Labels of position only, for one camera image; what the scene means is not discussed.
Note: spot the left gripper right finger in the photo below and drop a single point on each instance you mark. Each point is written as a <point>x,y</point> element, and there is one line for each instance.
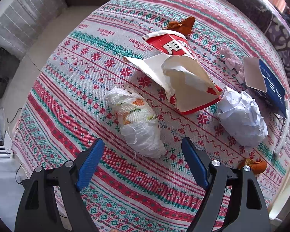
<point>247,210</point>

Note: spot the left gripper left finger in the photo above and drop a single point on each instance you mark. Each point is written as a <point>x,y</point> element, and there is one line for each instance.
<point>38,210</point>

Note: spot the white paper ball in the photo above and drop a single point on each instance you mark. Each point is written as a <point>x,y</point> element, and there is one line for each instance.
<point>240,115</point>

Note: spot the printed plastic bag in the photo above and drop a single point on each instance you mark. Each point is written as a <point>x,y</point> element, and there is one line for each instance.
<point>138,122</point>

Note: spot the blue white carton box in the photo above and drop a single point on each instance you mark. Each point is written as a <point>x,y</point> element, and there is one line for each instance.
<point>261,79</point>

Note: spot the orange peel piece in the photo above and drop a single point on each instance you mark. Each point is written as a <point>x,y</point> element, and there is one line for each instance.
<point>257,167</point>

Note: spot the pink crumpled tissue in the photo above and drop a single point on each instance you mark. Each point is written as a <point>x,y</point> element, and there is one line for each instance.
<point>233,62</point>

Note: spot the black box on floor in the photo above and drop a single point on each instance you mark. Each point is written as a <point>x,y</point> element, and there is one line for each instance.
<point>8,67</point>

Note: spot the red white paper box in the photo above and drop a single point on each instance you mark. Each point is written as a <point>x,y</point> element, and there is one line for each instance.
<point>177,70</point>

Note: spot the striped patterned table cloth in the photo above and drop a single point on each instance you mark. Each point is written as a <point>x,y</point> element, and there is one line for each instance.
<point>87,91</point>

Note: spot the brown dried peel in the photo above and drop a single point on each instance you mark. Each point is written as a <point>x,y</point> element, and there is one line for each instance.
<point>184,27</point>

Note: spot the grey checked covered chair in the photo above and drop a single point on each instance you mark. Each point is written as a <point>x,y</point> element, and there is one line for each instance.
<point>22,21</point>

